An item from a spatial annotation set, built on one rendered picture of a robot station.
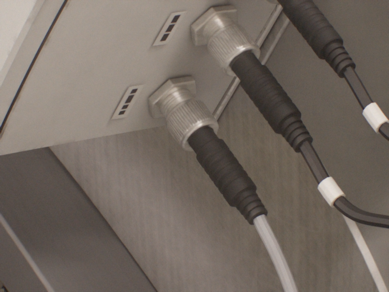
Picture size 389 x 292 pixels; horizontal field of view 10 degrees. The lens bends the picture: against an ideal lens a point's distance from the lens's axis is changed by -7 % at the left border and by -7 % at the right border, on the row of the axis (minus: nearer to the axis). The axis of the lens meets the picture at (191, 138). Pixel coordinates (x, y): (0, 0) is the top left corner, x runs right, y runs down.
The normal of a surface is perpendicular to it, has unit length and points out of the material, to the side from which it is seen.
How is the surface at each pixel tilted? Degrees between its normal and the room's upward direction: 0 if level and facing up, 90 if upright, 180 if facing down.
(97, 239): 40
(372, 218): 74
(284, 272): 69
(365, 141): 90
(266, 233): 63
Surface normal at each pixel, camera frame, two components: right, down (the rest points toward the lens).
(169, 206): -0.76, 0.14
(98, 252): 0.40, -0.68
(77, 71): 0.51, 0.73
